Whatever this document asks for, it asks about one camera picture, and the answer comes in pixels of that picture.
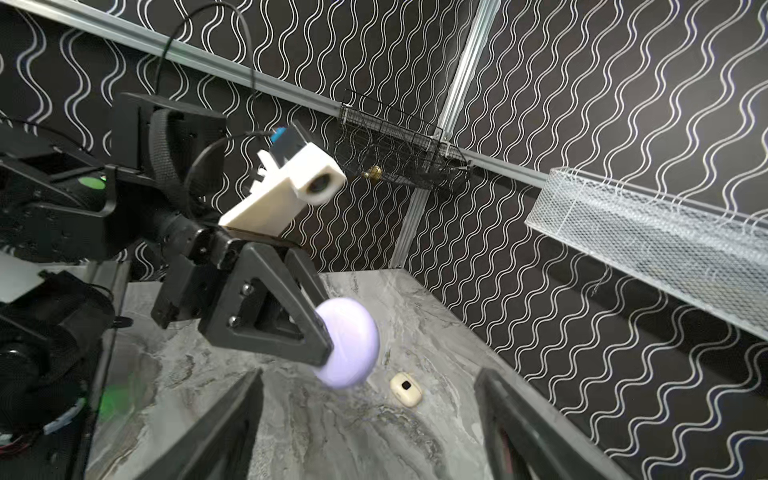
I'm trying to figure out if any black wire basket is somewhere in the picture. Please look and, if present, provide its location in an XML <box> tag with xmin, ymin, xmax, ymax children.
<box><xmin>334</xmin><ymin>89</ymin><xmax>472</xmax><ymax>192</ymax></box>

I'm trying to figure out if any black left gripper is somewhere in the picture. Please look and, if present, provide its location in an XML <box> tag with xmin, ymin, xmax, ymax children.
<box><xmin>151</xmin><ymin>224</ymin><xmax>333</xmax><ymax>367</ymax></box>

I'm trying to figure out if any cream earbud charging case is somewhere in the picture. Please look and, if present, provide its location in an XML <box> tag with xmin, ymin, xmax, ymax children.
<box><xmin>389</xmin><ymin>372</ymin><xmax>423</xmax><ymax>408</ymax></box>

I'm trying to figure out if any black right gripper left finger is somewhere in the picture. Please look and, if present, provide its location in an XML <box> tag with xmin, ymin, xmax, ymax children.
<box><xmin>139</xmin><ymin>369</ymin><xmax>264</xmax><ymax>479</ymax></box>

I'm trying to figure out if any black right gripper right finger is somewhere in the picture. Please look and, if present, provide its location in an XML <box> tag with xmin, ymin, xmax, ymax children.
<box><xmin>474</xmin><ymin>368</ymin><xmax>630</xmax><ymax>479</ymax></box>

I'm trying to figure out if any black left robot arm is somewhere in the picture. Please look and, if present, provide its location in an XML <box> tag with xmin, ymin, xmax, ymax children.
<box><xmin>1</xmin><ymin>93</ymin><xmax>345</xmax><ymax>479</ymax></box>

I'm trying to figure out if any small brass object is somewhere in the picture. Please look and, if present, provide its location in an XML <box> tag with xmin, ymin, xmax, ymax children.
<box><xmin>361</xmin><ymin>165</ymin><xmax>383</xmax><ymax>182</ymax></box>

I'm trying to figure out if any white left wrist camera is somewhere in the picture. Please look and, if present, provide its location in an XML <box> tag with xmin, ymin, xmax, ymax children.
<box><xmin>218</xmin><ymin>122</ymin><xmax>347</xmax><ymax>236</ymax></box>

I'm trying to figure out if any purple round earbud case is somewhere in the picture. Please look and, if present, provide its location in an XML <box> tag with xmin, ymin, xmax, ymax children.
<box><xmin>314</xmin><ymin>297</ymin><xmax>380</xmax><ymax>389</ymax></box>

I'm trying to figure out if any white wire mesh basket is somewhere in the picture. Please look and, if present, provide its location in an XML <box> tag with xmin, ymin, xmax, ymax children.
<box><xmin>526</xmin><ymin>167</ymin><xmax>767</xmax><ymax>339</ymax></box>

